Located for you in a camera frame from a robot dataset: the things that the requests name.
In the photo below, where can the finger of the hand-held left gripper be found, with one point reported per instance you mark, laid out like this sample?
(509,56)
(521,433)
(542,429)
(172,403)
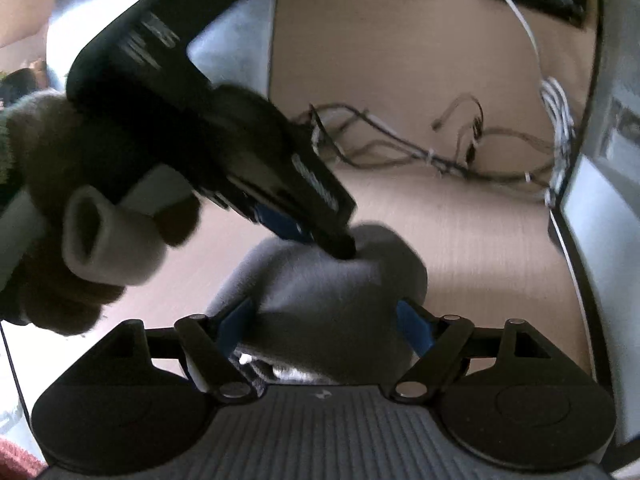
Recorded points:
(282,222)

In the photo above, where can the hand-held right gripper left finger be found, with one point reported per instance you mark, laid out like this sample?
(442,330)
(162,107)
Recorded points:
(237,327)

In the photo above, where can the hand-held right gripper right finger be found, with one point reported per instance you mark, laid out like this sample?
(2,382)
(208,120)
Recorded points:
(415,327)

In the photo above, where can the grey garment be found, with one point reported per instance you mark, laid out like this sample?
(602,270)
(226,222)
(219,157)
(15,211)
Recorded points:
(325,300)

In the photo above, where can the person's left hand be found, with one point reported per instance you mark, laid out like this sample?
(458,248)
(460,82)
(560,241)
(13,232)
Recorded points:
(55,160)

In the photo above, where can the lit computer monitor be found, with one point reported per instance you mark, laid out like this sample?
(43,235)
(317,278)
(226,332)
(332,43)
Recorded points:
(615,210)

